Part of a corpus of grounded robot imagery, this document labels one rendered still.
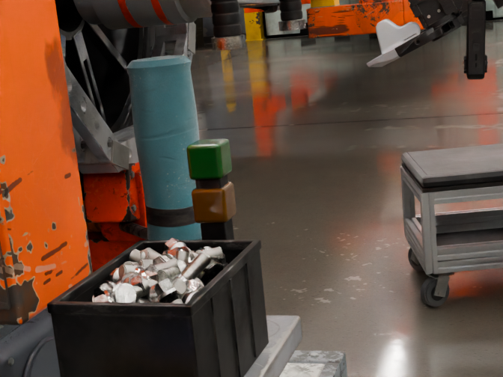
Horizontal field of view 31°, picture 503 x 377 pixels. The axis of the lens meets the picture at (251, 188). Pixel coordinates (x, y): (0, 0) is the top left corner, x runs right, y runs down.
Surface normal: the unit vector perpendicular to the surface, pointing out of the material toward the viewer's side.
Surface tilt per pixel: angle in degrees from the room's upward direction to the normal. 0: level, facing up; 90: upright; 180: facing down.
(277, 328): 0
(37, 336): 68
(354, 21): 90
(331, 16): 90
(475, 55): 93
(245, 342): 90
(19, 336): 23
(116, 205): 80
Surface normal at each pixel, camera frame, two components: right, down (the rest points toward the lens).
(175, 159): 0.27, 0.22
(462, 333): -0.10, -0.97
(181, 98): 0.65, 0.06
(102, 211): -0.29, 0.06
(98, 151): -0.13, 0.85
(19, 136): 0.96, -0.03
